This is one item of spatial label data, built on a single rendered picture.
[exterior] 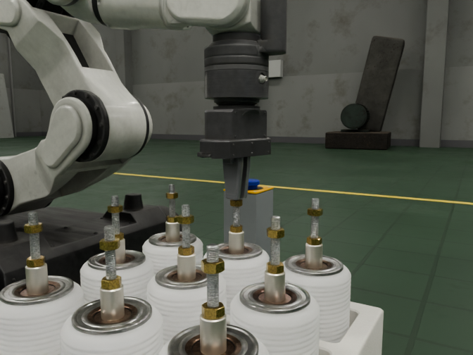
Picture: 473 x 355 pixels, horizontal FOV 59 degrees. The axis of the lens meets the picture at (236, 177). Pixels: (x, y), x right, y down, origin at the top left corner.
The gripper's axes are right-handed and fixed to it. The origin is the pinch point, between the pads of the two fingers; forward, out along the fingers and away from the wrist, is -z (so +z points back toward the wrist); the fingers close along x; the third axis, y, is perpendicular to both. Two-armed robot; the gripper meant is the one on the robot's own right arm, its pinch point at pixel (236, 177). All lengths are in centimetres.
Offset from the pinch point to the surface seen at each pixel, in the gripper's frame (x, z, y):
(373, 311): -8.6, -17.9, 17.3
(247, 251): -1.2, -10.9, 1.1
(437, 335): -44, -36, 17
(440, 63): -691, 98, -159
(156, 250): 6.3, -11.3, -10.3
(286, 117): -665, 11, -432
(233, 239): 1.1, -8.8, 0.3
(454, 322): -52, -36, 18
